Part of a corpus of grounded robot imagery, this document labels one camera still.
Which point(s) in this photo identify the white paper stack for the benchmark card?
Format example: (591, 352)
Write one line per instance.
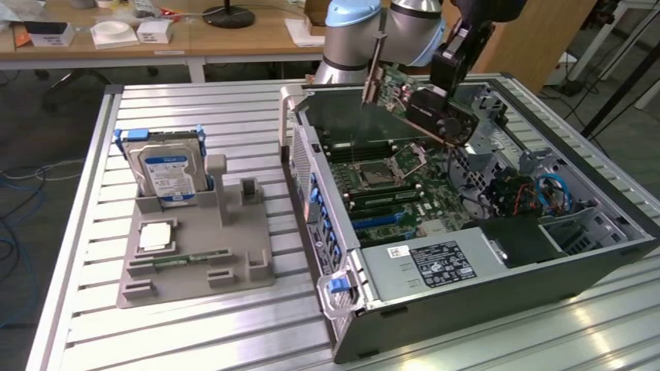
(305, 36)

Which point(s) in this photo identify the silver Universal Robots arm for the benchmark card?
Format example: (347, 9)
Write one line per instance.
(357, 42)

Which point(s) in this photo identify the hard disk in blue carrier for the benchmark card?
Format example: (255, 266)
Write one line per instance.
(165, 170)

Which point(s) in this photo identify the blue card retention latch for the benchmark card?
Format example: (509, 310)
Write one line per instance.
(339, 286)

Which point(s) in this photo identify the cardboard box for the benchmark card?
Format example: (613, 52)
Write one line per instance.
(315, 13)

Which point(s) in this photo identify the grey parts rack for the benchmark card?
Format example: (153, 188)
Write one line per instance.
(206, 239)

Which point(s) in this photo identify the Nvidia graphics card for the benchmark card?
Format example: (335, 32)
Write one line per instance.
(438, 112)

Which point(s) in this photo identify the small white labelled box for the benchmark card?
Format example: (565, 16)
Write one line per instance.
(155, 33)

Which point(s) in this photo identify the installed black RAM stick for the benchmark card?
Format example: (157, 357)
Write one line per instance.
(387, 197)

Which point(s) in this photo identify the silver CPU chip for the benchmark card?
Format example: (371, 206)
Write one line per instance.
(155, 236)

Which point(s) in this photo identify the grey power supply unit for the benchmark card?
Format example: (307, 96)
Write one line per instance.
(402, 282)

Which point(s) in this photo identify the wooden desk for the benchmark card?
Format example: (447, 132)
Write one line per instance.
(233, 38)

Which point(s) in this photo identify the black office chair base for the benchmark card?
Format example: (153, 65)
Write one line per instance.
(73, 87)

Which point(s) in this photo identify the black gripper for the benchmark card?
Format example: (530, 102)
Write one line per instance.
(457, 62)

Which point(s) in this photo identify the brown wooden cabinet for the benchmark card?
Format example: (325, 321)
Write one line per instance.
(537, 46)

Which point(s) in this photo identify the CPU socket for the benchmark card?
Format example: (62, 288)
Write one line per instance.
(379, 174)

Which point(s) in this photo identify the white box with black top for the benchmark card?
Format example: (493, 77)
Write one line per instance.
(49, 35)

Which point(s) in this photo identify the white round dish box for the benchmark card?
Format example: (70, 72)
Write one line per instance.
(114, 36)

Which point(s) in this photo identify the black lamp base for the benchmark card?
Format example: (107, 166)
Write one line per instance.
(230, 17)

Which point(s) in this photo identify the green motherboard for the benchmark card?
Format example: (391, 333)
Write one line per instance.
(413, 189)

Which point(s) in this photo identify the grey metal disk bay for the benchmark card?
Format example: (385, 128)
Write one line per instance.
(583, 232)

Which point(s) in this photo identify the green RAM stick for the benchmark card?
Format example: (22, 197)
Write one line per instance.
(170, 261)

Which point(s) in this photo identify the open black PC case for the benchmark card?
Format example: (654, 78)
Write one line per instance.
(465, 313)

